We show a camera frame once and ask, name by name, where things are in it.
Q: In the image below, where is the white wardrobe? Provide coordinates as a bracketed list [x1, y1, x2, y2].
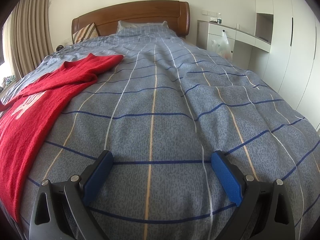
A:
[255, 0, 320, 130]

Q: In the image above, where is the beige curtain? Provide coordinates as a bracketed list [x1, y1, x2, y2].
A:
[4, 0, 54, 79]

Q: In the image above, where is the white plastic bag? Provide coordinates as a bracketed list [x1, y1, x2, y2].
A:
[211, 31, 230, 60]

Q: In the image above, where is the grey pillow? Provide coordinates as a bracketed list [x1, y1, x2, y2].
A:
[116, 20, 168, 34]

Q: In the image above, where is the red sweater with white rabbit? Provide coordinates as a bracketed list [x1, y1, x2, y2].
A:
[0, 53, 124, 224]

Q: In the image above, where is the wooden headboard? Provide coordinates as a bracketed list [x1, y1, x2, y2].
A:
[72, 0, 190, 44]

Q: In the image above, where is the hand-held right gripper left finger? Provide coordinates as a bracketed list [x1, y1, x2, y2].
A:
[29, 150, 114, 240]

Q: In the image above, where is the striped cushion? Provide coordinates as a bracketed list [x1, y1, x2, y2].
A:
[73, 22, 98, 43]

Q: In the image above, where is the white desk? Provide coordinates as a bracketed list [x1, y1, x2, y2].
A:
[197, 12, 274, 68]

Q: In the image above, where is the blue checked duvet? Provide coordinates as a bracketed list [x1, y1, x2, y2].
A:
[0, 22, 320, 240]

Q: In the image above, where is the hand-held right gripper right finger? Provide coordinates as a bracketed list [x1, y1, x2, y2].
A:
[211, 150, 296, 240]

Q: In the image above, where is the colourful cloth pile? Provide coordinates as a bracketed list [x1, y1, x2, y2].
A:
[0, 75, 15, 91]

